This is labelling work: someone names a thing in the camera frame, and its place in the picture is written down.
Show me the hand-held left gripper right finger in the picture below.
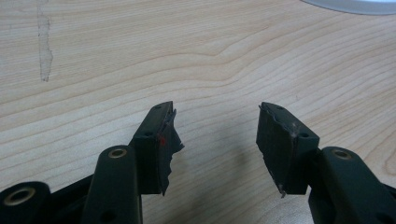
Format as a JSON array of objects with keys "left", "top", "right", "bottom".
[{"left": 255, "top": 101, "right": 396, "bottom": 224}]

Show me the round silver metal base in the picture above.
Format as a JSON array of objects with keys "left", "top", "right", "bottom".
[{"left": 299, "top": 0, "right": 396, "bottom": 16}]

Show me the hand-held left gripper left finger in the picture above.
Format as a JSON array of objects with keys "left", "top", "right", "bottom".
[{"left": 79, "top": 100, "right": 185, "bottom": 224}]

